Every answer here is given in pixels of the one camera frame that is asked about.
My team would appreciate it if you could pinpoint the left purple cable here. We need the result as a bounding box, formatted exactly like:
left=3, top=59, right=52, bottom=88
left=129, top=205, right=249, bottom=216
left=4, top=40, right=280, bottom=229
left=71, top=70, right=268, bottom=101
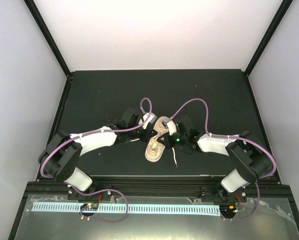
left=40, top=97, right=153, bottom=179

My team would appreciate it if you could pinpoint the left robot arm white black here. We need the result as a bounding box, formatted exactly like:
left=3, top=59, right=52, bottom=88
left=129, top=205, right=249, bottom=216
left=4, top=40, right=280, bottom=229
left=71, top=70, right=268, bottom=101
left=38, top=108, right=157, bottom=200

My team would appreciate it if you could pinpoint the left black frame post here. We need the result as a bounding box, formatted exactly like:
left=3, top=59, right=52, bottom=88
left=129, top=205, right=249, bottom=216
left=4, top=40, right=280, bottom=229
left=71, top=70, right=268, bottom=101
left=24, top=0, right=71, bottom=78

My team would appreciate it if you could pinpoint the small circuit board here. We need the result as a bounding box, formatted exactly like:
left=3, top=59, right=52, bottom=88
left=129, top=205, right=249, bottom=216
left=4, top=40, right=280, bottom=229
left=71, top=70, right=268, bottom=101
left=80, top=203, right=99, bottom=211
left=219, top=205, right=246, bottom=214

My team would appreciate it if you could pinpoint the white shoelace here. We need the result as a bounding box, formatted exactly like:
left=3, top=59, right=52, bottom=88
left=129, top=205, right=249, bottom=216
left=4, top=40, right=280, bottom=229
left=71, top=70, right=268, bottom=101
left=154, top=129, right=178, bottom=168

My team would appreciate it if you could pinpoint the beige lace sneaker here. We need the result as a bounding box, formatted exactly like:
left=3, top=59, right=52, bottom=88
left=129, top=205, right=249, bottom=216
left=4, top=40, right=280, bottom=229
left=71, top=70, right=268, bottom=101
left=145, top=116, right=169, bottom=163

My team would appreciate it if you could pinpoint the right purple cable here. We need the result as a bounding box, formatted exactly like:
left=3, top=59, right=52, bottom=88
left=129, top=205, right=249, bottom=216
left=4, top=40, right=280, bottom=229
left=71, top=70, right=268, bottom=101
left=170, top=97, right=277, bottom=180

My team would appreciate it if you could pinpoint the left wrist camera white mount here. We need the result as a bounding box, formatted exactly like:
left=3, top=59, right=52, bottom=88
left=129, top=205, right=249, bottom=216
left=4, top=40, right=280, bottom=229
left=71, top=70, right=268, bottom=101
left=138, top=112, right=157, bottom=130

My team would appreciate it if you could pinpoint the right black frame post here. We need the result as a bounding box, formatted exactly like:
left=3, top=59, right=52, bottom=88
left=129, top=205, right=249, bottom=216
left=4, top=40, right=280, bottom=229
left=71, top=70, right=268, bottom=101
left=244, top=0, right=293, bottom=78

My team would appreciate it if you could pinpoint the purple cable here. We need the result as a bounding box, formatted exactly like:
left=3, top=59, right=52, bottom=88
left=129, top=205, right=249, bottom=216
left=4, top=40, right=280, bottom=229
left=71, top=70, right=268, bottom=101
left=40, top=97, right=153, bottom=179
left=170, top=97, right=277, bottom=180

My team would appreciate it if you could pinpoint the white slotted cable duct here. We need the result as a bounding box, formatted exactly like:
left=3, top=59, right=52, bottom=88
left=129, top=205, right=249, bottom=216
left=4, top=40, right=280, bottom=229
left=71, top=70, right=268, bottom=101
left=31, top=202, right=221, bottom=217

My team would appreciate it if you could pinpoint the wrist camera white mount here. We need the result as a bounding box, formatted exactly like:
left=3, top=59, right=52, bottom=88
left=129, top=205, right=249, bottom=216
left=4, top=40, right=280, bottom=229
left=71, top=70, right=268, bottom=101
left=138, top=112, right=157, bottom=130
left=161, top=120, right=178, bottom=136

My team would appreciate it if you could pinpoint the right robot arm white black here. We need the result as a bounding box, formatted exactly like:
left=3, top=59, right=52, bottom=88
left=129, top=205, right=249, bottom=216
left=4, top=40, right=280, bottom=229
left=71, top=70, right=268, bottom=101
left=156, top=120, right=277, bottom=202

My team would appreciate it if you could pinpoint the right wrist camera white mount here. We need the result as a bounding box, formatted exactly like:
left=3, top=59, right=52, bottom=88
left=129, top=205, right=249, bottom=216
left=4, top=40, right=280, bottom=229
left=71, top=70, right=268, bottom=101
left=161, top=120, right=178, bottom=136

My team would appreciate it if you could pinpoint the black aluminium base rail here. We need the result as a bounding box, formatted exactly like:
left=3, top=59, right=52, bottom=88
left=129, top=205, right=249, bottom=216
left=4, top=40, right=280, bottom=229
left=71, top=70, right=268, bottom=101
left=23, top=176, right=294, bottom=201

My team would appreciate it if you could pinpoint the right small circuit board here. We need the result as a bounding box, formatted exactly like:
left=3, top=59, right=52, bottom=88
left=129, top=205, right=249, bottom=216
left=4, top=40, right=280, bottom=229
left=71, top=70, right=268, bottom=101
left=219, top=205, right=246, bottom=214

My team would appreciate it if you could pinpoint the black frame post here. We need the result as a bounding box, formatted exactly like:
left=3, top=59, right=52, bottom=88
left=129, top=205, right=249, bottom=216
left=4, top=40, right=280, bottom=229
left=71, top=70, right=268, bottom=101
left=24, top=0, right=71, bottom=78
left=244, top=0, right=293, bottom=78

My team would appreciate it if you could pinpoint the left small circuit board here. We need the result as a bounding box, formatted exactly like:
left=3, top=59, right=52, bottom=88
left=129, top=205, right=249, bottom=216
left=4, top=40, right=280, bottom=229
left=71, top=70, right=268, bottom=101
left=80, top=203, right=99, bottom=211

